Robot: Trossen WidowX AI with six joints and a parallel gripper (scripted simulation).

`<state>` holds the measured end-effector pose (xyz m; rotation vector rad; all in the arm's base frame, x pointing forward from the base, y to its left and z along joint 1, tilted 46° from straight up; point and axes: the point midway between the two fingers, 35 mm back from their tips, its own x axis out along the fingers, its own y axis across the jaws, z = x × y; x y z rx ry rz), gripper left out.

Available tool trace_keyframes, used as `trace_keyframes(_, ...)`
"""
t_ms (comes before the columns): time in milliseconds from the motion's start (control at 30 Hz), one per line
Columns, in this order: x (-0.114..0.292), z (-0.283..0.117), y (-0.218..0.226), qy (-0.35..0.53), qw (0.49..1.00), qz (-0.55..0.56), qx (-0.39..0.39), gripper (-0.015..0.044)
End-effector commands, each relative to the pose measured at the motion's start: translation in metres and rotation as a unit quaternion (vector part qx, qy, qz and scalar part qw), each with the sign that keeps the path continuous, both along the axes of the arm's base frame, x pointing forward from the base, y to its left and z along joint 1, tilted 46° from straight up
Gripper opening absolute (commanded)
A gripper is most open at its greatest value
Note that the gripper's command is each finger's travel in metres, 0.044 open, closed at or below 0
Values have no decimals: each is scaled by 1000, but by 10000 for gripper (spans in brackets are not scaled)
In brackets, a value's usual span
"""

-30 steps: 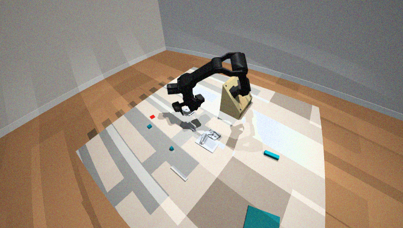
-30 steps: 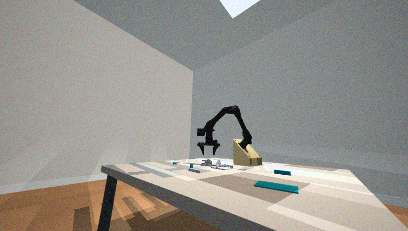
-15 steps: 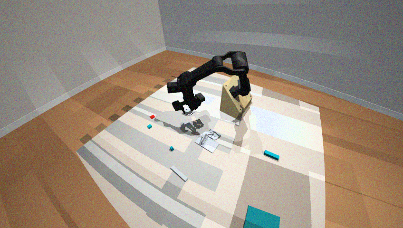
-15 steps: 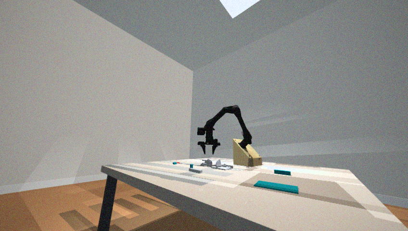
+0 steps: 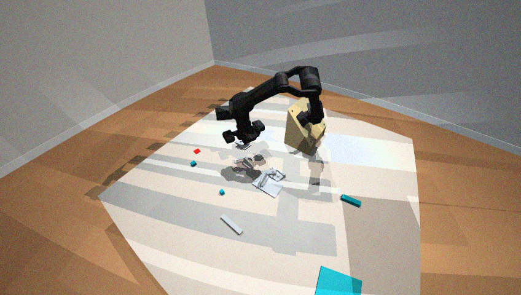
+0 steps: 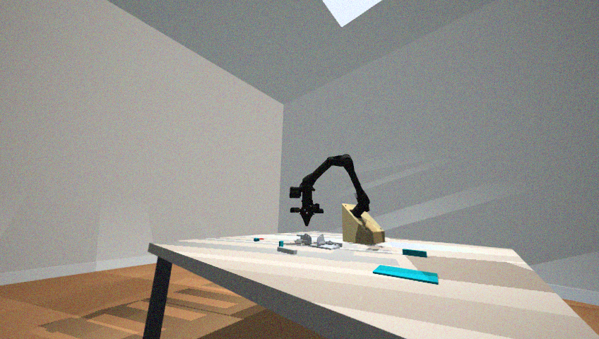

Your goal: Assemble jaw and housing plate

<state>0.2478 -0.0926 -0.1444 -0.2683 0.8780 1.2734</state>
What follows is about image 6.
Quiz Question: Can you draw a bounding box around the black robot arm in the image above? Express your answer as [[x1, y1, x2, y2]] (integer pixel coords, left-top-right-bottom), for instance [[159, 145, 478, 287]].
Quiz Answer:
[[290, 154, 370, 218]]

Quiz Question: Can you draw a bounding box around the white flat bar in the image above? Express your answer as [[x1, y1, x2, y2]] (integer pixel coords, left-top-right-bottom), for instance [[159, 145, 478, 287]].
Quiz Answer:
[[277, 246, 297, 254]]

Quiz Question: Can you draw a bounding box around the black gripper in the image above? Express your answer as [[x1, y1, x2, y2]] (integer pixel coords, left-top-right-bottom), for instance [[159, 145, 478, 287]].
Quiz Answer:
[[290, 198, 324, 226]]

